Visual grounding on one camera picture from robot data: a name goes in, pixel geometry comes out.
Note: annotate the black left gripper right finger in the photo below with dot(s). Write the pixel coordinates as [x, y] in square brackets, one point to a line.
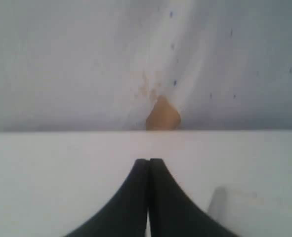
[171, 211]

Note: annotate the white rectangular tray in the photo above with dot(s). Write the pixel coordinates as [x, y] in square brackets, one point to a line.
[250, 215]

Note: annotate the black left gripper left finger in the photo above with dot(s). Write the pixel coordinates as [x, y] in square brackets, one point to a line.
[125, 214]

